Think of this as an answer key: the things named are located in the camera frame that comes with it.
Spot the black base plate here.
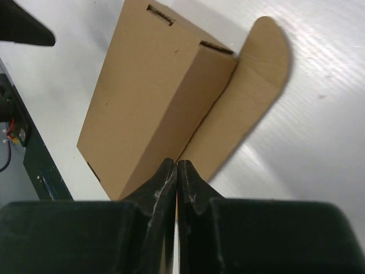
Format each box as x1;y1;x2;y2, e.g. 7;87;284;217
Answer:
1;72;73;200

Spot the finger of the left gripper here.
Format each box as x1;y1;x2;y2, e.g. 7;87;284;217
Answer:
1;0;56;47

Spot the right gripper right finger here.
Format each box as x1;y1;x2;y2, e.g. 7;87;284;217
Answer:
177;160;364;273

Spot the cardboard box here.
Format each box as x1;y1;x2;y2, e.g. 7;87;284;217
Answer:
77;1;290;200

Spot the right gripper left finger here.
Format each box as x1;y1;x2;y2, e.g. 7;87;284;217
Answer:
1;159;176;273

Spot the aluminium table frame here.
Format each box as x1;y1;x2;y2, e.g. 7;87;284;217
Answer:
0;59;14;86

